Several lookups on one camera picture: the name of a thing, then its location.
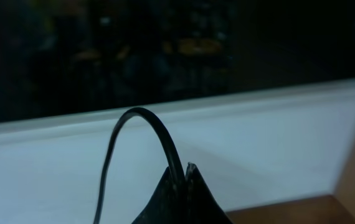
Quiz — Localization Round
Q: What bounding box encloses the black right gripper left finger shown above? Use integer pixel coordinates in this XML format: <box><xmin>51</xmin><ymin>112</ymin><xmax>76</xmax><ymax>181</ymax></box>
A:
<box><xmin>132</xmin><ymin>167</ymin><xmax>181</xmax><ymax>224</ymax></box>

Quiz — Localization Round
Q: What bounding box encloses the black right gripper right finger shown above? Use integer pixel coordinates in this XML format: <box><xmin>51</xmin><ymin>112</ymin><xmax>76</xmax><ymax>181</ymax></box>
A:
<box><xmin>186</xmin><ymin>162</ymin><xmax>232</xmax><ymax>224</ymax></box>

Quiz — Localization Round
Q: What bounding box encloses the black cable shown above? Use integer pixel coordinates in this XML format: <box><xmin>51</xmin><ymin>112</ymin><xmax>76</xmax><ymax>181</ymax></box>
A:
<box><xmin>92</xmin><ymin>106</ymin><xmax>186</xmax><ymax>224</ymax></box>

